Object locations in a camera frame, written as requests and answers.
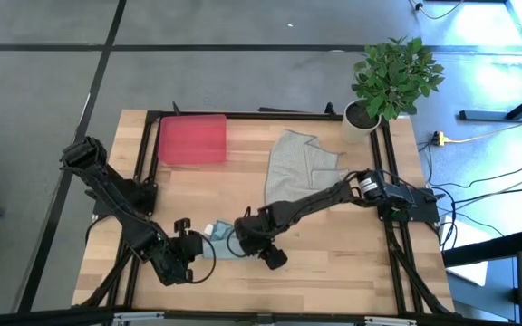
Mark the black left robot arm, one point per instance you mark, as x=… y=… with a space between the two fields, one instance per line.
x=120 y=201

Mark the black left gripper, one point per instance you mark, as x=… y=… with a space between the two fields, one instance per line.
x=184 y=246

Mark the teal microfiber towel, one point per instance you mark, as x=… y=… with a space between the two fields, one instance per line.
x=220 y=240

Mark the black desk beam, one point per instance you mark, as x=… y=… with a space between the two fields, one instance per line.
x=492 y=249

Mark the white plant pot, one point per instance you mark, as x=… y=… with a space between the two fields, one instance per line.
x=356 y=122

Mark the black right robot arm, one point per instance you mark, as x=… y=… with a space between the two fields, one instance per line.
x=315 y=199

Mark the black desk foot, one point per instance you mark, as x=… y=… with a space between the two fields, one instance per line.
x=505 y=113

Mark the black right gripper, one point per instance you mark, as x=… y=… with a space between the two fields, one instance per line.
x=254 y=226

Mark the black aluminium table frame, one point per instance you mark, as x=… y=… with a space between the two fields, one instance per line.
x=288 y=117

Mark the yellow power strip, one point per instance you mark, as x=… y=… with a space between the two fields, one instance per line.
x=438 y=138

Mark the black crossbeam with brackets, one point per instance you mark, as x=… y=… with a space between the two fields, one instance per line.
x=261 y=318

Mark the green leafy plant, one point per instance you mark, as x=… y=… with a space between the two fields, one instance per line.
x=392 y=77

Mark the pink plastic basket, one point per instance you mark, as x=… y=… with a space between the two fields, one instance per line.
x=193 y=140

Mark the grey waffle microfiber towel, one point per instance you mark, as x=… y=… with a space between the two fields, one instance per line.
x=292 y=167

